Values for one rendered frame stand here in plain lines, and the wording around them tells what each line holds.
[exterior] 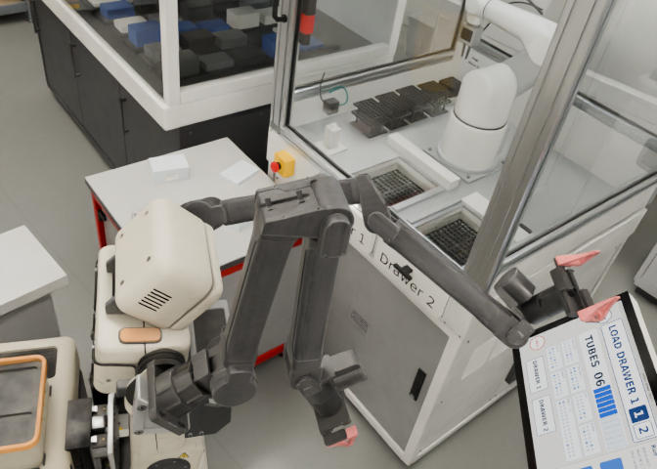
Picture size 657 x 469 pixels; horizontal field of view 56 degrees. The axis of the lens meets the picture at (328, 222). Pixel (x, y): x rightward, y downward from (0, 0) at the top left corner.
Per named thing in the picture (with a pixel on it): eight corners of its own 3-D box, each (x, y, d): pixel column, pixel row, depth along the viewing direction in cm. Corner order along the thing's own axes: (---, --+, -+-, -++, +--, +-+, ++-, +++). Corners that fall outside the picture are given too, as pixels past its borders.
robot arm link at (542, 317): (540, 315, 137) (532, 331, 133) (517, 293, 136) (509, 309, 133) (563, 303, 132) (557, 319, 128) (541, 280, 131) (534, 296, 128)
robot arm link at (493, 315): (363, 219, 139) (360, 226, 128) (379, 199, 138) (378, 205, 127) (508, 340, 139) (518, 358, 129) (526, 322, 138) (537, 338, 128)
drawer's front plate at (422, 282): (437, 319, 180) (447, 293, 173) (372, 259, 196) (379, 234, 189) (441, 317, 181) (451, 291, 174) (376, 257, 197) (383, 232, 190)
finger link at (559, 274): (583, 239, 120) (547, 260, 127) (597, 273, 117) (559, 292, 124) (604, 241, 124) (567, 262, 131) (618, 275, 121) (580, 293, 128)
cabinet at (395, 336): (406, 481, 228) (464, 345, 176) (255, 302, 284) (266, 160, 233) (555, 366, 278) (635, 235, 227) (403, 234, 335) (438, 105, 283)
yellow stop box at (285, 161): (282, 179, 218) (284, 162, 214) (271, 168, 222) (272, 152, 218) (293, 175, 221) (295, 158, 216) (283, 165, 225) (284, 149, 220)
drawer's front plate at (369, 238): (368, 254, 197) (373, 229, 190) (314, 204, 213) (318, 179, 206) (372, 253, 198) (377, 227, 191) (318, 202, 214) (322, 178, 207)
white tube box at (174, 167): (153, 183, 220) (153, 171, 216) (149, 169, 225) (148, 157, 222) (189, 178, 225) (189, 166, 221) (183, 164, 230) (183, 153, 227)
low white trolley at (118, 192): (173, 425, 232) (165, 287, 183) (106, 318, 266) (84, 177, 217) (298, 358, 263) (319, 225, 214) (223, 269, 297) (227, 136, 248)
